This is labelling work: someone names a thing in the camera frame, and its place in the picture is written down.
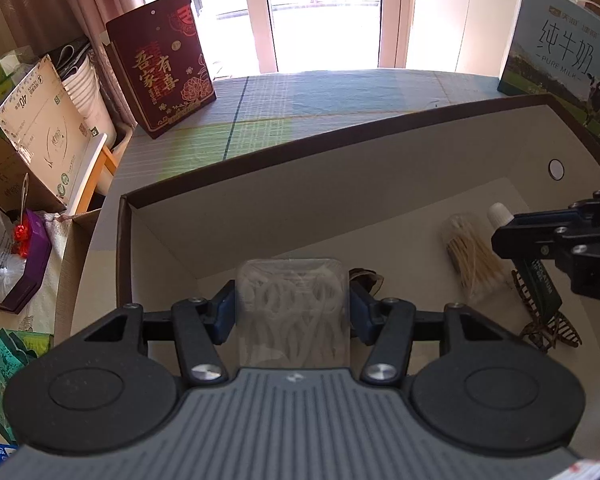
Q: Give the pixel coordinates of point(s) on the stack of white paper bowls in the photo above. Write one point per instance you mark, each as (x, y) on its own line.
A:
(92, 100)

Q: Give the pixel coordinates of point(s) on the brown hair scrunchie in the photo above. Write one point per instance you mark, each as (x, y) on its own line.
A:
(372, 282)

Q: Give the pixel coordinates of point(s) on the purple box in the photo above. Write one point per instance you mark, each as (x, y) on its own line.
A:
(30, 270)

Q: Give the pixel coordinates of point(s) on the green tissue packs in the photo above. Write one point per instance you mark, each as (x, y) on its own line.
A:
(0, 75)

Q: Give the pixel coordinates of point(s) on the green patterned package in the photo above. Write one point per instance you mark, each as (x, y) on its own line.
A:
(10, 375)

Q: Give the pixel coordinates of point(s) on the brown cardboard storage box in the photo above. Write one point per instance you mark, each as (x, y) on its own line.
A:
(330, 200)

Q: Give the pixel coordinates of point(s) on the dark red gift box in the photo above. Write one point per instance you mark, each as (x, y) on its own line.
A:
(160, 70)

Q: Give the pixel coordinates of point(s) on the glass balcony door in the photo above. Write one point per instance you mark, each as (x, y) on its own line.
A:
(320, 10)

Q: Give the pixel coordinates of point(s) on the wooden stool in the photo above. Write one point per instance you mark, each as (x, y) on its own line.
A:
(105, 165)

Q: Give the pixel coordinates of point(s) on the bag of cotton swabs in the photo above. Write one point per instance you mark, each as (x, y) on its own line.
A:
(472, 260)

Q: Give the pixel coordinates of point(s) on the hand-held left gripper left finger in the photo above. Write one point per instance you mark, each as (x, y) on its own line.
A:
(225, 310)

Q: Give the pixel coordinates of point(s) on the clear box of floss picks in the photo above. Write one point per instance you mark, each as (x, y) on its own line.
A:
(290, 310)

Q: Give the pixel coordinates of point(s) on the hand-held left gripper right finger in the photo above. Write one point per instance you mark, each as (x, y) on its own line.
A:
(360, 310)

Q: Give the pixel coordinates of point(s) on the leopard print hair clip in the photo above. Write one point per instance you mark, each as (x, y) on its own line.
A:
(555, 332)

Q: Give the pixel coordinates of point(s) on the pink curtain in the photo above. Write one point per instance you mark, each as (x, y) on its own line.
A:
(40, 0)

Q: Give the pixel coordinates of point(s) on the white printed cardboard box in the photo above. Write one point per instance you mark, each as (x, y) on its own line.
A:
(45, 125)

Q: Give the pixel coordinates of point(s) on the green tube with white cap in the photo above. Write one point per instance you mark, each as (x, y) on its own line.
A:
(542, 285)

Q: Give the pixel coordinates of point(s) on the milk carton case with cow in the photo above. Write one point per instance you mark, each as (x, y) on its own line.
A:
(555, 60)

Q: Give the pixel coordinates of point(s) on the red tassel ornament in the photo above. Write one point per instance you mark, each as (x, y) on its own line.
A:
(21, 235)

